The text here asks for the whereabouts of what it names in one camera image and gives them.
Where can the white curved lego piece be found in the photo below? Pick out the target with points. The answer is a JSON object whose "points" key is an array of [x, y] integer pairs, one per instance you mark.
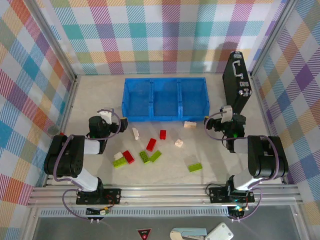
{"points": [[136, 134]]}

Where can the cream lego brick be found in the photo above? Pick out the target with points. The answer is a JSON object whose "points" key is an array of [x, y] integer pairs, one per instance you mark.
{"points": [[190, 125]]}

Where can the red lego brick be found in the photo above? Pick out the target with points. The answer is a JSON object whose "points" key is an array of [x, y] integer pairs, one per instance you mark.
{"points": [[128, 157], [151, 144], [163, 134]]}

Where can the dark green lego brick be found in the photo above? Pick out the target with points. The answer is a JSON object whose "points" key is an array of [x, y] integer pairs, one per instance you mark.
{"points": [[144, 157]]}

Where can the lime green lego brick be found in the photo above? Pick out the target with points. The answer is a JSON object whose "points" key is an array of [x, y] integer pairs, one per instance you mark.
{"points": [[119, 163], [155, 156], [195, 167]]}

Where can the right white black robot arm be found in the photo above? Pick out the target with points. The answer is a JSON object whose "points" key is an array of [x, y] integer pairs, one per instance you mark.
{"points": [[267, 160]]}

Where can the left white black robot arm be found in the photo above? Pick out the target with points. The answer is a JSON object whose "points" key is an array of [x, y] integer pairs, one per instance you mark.
{"points": [[63, 160]]}

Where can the small white lego brick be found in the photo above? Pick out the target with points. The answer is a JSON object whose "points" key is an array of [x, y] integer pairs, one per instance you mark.
{"points": [[179, 143], [118, 155]]}

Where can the blue three-compartment bin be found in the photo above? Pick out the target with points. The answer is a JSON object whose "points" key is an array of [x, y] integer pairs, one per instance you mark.
{"points": [[165, 117]]}

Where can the power connector plug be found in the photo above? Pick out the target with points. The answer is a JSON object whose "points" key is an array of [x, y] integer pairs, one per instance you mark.
{"points": [[237, 212], [100, 212]]}

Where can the white rectangular device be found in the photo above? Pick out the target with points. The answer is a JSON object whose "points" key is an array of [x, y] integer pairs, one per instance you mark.
{"points": [[220, 232]]}

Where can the red triangle sticker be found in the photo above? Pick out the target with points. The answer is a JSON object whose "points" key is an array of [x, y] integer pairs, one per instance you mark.
{"points": [[144, 233]]}

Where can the light blue stapler device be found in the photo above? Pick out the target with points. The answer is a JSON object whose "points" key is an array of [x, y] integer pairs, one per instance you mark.
{"points": [[187, 233]]}

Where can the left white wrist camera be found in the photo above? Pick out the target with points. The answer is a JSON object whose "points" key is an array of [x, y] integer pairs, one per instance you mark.
{"points": [[106, 116]]}

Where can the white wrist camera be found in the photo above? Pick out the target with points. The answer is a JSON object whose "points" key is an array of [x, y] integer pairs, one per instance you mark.
{"points": [[106, 116], [227, 113]]}

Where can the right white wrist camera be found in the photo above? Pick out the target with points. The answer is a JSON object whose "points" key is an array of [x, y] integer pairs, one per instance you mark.
{"points": [[227, 113]]}

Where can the aluminium side rail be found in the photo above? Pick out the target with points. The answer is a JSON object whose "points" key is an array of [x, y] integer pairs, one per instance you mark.
{"points": [[70, 97], [260, 100]]}

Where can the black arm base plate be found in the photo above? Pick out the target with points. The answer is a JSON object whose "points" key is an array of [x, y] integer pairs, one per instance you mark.
{"points": [[216, 195], [112, 196]]}

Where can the aluminium mounting rail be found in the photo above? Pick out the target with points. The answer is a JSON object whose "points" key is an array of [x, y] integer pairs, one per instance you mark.
{"points": [[162, 197]]}

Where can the aluminium frame post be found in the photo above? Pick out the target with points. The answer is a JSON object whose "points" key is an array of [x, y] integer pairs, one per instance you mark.
{"points": [[270, 37], [54, 37]]}

